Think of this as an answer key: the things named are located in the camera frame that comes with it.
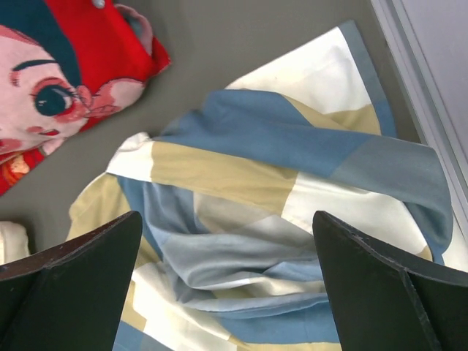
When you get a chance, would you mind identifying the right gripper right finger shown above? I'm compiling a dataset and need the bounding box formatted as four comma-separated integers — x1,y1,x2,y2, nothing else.
312,211,467,350

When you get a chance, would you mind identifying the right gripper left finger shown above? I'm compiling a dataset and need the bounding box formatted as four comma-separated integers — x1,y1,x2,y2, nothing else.
1,211,142,351

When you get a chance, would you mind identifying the cream bear print pillow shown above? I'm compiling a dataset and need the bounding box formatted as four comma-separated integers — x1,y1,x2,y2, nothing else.
0,222,30,265

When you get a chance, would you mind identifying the blue beige checked pillowcase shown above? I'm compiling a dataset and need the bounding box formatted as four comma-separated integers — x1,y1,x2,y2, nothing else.
69,20,467,350

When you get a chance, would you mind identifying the red cartoon couple pillow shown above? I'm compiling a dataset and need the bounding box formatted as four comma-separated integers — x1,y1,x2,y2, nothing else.
1,0,170,192

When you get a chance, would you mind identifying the right aluminium frame post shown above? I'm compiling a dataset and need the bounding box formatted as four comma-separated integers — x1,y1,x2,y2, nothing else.
371,0,468,184

